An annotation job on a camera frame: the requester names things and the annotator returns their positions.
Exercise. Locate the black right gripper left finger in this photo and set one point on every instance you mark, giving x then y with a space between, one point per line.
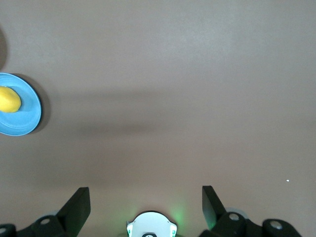
71 217

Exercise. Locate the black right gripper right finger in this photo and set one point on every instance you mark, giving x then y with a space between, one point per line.
217 219

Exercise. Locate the yellow lemon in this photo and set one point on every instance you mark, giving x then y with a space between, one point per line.
8 100

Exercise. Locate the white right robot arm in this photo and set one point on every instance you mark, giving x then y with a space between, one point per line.
151 222

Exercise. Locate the blue round plate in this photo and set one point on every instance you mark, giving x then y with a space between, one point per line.
27 118

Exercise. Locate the brown table cover sheet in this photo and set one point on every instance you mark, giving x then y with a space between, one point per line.
172 74

